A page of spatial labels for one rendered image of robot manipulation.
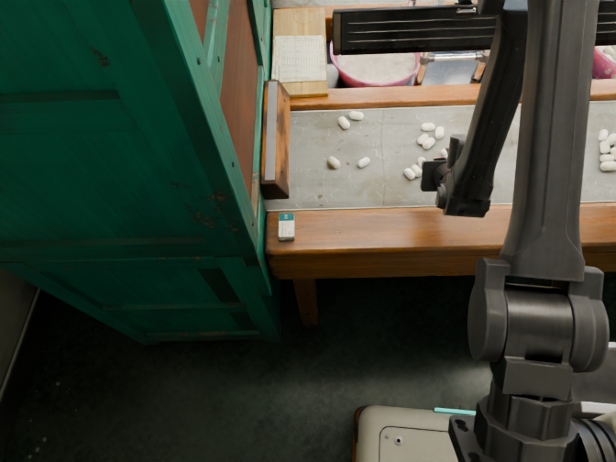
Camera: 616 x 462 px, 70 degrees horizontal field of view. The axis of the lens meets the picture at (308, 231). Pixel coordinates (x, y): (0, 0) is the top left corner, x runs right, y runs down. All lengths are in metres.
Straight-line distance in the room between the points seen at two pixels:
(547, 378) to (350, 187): 0.73
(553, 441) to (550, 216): 0.20
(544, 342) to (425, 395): 1.28
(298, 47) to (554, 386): 1.09
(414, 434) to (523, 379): 0.98
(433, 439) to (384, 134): 0.85
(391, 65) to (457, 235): 0.55
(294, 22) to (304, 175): 0.50
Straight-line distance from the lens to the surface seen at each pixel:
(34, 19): 0.52
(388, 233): 1.00
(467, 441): 0.50
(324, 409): 1.67
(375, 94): 1.23
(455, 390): 1.73
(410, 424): 1.41
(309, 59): 1.30
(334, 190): 1.08
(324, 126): 1.19
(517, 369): 0.44
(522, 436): 0.47
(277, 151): 1.00
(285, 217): 0.99
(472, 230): 1.05
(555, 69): 0.47
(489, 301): 0.44
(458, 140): 0.85
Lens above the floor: 1.66
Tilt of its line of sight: 64 degrees down
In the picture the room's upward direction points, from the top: 5 degrees counter-clockwise
